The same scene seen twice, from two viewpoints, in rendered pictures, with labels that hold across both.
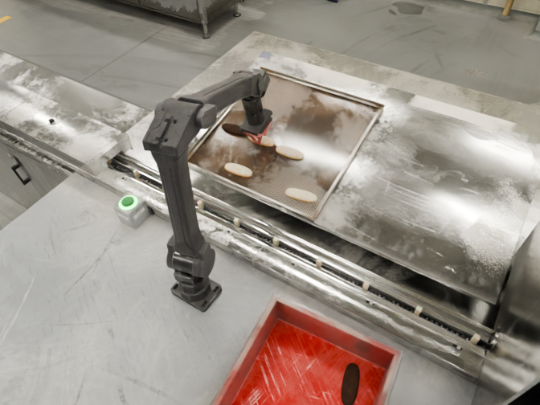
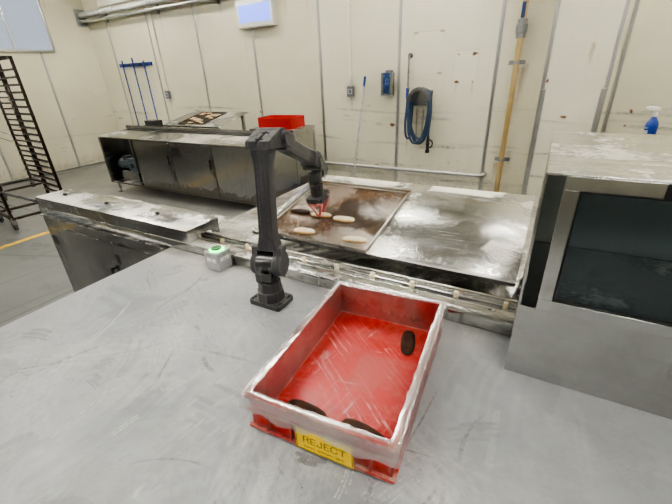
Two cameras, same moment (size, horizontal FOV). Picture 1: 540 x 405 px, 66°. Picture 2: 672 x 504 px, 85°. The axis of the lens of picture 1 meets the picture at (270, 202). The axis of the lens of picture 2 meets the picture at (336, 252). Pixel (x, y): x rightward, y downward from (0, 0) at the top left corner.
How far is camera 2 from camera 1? 59 cm
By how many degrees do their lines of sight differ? 23
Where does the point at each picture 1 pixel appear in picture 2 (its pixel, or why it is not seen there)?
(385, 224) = (421, 249)
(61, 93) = not seen: hidden behind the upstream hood
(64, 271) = (158, 296)
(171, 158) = (264, 152)
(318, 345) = (377, 323)
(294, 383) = (359, 345)
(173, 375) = (252, 348)
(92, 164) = (188, 231)
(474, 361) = (507, 316)
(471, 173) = (480, 218)
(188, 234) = (270, 227)
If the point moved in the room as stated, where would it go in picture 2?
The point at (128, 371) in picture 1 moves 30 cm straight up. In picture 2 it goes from (211, 348) to (187, 249)
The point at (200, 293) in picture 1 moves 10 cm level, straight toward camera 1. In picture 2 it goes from (276, 293) to (286, 310)
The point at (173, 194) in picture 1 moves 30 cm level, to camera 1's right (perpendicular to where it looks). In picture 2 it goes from (263, 186) to (365, 179)
